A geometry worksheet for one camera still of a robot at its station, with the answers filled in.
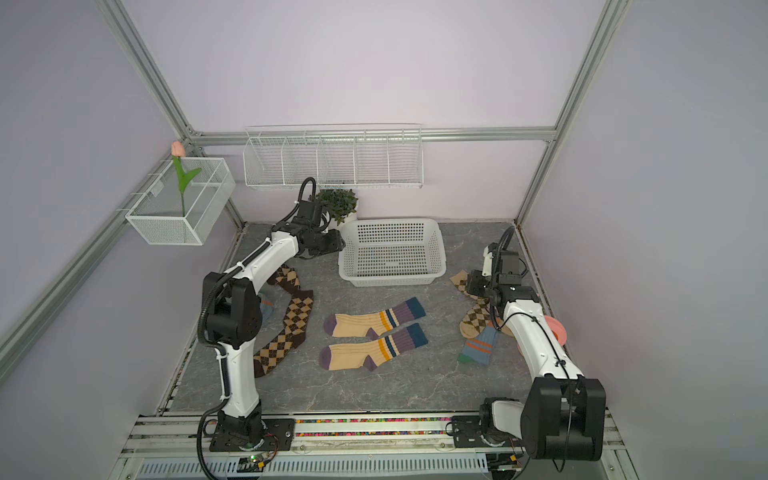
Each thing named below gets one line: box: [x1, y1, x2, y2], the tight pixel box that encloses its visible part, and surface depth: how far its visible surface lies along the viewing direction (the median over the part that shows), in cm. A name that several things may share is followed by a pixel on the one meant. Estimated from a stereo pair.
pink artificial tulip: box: [171, 140, 202, 217], surface depth 86 cm
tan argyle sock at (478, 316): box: [454, 284, 514, 339], surface depth 95 cm
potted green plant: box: [308, 189, 359, 226], surface depth 107 cm
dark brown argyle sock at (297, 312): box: [253, 290, 314, 378], surface depth 95 cm
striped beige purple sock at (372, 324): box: [324, 297, 426, 341], surface depth 95 cm
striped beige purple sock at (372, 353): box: [319, 323, 429, 371], surface depth 89 cm
